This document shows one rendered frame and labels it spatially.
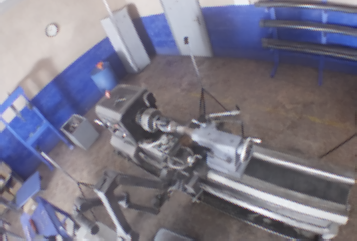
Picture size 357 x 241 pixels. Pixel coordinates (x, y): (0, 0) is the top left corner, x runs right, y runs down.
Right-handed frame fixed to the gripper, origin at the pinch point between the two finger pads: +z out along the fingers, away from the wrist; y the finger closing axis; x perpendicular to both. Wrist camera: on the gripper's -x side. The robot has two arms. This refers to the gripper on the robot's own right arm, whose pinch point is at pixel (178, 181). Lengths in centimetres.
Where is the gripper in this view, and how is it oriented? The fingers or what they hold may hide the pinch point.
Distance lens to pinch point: 140.7
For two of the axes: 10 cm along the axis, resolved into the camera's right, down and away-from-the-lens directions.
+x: -1.9, 9.6, -2.0
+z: 4.8, 2.6, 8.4
